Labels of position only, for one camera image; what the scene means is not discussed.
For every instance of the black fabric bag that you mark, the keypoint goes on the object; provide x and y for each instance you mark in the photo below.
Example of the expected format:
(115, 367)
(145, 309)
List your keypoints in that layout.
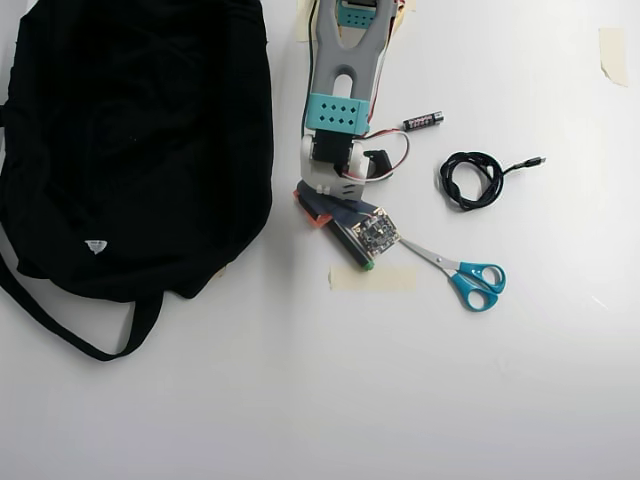
(135, 150)

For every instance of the square camera circuit board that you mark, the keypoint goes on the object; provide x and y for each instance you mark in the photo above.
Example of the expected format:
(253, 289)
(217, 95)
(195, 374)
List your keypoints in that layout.
(376, 236)

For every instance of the black battery with red print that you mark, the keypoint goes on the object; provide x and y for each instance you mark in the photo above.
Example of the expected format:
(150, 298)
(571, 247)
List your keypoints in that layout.
(425, 121)

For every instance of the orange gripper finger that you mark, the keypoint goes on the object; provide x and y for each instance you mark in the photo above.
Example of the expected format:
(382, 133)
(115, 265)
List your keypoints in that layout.
(315, 218)

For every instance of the beige masking tape strip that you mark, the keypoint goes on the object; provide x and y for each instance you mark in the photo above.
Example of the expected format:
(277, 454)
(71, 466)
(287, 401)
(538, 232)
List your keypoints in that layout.
(302, 25)
(614, 55)
(221, 272)
(390, 279)
(411, 5)

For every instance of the grey teal white robot arm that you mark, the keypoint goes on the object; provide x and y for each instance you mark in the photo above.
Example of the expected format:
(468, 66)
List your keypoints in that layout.
(330, 55)

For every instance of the yellow robot base part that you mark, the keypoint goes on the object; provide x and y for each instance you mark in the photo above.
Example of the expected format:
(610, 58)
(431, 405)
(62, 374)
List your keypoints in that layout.
(397, 22)

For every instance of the green capped black marker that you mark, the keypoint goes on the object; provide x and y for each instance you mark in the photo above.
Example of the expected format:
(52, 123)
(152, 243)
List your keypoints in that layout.
(345, 242)

